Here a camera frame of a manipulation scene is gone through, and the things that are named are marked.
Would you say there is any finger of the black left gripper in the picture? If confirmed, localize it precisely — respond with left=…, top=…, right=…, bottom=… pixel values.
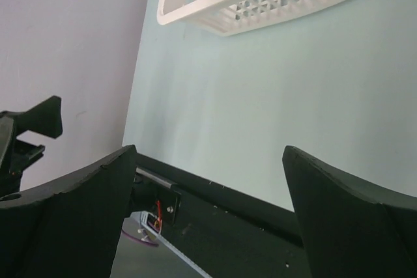
left=1, top=96, right=63, bottom=139

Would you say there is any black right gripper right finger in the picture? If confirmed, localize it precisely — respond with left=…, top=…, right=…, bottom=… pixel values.
left=282, top=146, right=416, bottom=277

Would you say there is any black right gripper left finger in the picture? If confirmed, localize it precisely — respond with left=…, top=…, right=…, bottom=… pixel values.
left=1, top=145, right=136, bottom=277

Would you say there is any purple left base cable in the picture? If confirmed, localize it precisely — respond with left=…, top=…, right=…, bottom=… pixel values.
left=121, top=229, right=160, bottom=247

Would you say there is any black table front rail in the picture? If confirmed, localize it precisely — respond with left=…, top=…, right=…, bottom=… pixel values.
left=128, top=154, right=311, bottom=277

